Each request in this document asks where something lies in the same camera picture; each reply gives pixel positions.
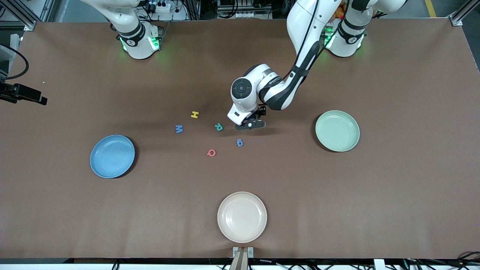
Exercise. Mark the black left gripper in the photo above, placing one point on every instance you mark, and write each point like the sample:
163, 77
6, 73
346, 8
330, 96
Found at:
261, 111

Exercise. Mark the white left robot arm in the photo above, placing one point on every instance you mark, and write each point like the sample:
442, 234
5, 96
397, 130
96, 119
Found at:
303, 22

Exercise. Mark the teal foam letter R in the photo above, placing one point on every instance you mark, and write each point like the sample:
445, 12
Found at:
217, 126

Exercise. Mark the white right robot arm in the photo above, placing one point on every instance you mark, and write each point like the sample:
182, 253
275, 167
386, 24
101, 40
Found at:
138, 41

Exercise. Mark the white label block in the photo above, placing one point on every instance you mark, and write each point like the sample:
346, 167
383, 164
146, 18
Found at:
379, 264

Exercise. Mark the blue capital letter M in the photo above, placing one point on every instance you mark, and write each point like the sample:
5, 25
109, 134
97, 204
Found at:
179, 128

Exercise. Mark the blue plate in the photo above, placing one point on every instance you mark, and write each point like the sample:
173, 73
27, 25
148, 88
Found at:
112, 156

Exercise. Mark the aluminium frame profile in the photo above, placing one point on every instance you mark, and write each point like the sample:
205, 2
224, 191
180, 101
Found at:
30, 25
455, 20

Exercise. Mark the small white socket strip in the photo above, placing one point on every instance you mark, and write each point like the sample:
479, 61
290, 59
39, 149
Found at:
245, 15

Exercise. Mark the beige plate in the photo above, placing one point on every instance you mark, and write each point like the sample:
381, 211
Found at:
242, 217

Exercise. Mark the red foam letter Q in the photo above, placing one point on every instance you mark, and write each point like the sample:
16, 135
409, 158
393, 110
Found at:
208, 152

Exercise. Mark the white power strip with plugs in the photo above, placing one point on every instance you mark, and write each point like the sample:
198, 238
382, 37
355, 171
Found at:
157, 6

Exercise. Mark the pile of orange packets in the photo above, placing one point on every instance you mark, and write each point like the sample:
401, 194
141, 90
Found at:
339, 13

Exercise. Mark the yellow foam letter H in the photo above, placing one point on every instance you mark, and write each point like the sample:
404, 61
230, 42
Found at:
194, 114

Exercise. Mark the green plate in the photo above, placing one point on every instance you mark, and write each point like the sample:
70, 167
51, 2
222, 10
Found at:
337, 131

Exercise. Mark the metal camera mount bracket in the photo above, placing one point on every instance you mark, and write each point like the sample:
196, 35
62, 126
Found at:
240, 262

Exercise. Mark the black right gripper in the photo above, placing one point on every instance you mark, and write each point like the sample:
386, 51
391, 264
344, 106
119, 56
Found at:
23, 93

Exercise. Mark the grey metal side frame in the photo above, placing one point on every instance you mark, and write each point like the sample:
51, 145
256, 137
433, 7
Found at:
14, 41

